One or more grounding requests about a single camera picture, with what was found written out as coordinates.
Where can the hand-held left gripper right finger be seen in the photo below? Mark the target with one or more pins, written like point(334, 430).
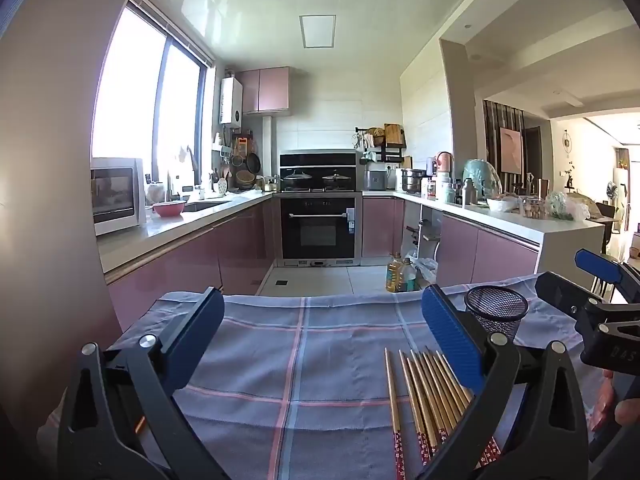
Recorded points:
point(452, 335)

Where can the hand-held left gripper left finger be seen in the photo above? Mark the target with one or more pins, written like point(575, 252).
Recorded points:
point(197, 340)

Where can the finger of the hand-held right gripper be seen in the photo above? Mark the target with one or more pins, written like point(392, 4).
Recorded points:
point(597, 264)
point(565, 296)

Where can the black mesh utensil holder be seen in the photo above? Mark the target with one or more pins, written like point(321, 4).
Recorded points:
point(506, 320)

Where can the wooden chopsticks bundle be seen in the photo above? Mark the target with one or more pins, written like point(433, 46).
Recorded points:
point(417, 400)

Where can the person's right hand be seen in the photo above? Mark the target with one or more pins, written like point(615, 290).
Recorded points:
point(602, 400)

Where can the clear plastic bag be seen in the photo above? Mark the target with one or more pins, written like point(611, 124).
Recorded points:
point(565, 207)

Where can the white plastic bag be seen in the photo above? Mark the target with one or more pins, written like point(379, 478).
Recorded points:
point(425, 270)

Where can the pink kitchen base cabinet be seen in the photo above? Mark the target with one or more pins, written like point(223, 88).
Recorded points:
point(200, 260)
point(460, 245)

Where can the clear food container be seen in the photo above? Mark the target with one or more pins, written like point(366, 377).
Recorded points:
point(531, 208)

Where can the white bowl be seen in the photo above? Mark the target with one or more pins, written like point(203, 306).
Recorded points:
point(501, 205)

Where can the grey-blue plaid tablecloth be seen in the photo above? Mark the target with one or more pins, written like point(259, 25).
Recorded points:
point(310, 360)

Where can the pink bowl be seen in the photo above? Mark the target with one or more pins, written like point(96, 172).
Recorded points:
point(169, 209)

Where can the stainless steel pot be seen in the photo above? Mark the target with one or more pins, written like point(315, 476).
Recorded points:
point(413, 181)

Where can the black integrated stove oven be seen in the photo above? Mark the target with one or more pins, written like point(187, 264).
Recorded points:
point(317, 230)

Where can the white countertop oven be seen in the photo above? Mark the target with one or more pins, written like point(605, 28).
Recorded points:
point(112, 195)

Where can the wicker basket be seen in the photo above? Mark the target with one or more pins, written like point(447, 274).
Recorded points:
point(245, 178)

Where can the metal kettle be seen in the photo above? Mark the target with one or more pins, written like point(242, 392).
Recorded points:
point(271, 185)

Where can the pink electric kettle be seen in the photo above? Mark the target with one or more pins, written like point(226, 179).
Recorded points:
point(444, 162)

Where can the grey rice cooker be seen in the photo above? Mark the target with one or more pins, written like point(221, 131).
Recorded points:
point(376, 177)

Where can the hanging frying pan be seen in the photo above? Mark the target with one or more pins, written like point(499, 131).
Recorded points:
point(253, 162)

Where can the black wok with lid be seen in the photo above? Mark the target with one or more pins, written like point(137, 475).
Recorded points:
point(297, 180)

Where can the black pot with lid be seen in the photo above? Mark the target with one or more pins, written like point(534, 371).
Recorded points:
point(336, 181)

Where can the wooden cutting board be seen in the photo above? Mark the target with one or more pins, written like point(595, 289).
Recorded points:
point(393, 134)

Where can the white water heater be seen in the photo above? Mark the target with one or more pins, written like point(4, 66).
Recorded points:
point(231, 102)

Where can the large kitchen window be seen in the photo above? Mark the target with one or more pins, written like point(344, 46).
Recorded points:
point(130, 85)

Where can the square ceiling light panel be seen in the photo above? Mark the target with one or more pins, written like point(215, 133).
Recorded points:
point(317, 31)

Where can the round wall clock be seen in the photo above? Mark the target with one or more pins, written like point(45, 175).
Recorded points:
point(566, 142)

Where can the pink wall art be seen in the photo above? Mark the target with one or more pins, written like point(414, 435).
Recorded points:
point(511, 150)

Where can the black wall rack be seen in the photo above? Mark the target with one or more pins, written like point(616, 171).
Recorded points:
point(392, 152)

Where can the pink wall cabinet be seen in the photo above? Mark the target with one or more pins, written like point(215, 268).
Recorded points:
point(265, 90)

